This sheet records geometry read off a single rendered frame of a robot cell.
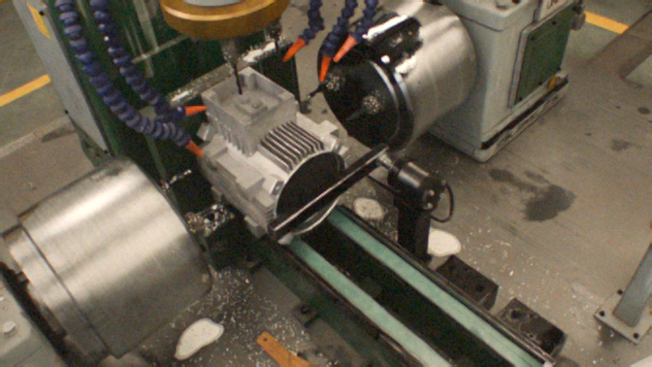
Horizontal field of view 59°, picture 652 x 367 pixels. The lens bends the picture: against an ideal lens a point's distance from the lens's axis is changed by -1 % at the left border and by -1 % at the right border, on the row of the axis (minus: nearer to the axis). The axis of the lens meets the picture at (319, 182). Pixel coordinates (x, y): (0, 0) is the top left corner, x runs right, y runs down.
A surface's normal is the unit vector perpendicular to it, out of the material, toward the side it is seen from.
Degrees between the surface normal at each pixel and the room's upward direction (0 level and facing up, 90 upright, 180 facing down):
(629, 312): 90
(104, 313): 69
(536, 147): 0
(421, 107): 81
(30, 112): 0
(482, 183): 0
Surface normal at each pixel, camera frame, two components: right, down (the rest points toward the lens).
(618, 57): -0.08, -0.69
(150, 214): 0.29, -0.33
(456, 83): 0.65, 0.37
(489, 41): -0.74, 0.52
